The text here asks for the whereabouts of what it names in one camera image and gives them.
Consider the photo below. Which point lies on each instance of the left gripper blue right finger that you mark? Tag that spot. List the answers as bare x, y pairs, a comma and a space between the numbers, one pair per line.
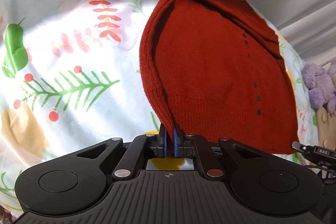
178, 142

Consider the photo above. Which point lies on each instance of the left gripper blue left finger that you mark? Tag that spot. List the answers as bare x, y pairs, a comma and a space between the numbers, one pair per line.
162, 142

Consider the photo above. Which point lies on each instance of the red knitted cardigan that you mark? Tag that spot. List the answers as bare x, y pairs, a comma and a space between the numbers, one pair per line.
213, 68

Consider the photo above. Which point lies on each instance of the beige plush toy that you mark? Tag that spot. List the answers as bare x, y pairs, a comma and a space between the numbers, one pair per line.
326, 123

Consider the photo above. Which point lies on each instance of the purple plush toy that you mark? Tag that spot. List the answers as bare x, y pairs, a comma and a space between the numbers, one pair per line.
321, 85

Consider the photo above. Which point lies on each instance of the floral white bed sheet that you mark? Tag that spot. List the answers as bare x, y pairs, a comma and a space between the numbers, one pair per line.
70, 78

